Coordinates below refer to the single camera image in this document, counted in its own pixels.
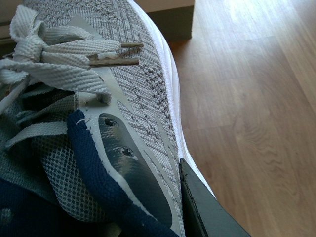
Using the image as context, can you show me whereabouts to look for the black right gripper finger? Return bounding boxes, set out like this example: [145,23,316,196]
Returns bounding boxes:
[180,158,250,237]

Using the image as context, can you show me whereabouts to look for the grey knit sneaker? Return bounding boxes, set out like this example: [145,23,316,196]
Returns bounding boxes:
[0,0,218,237]

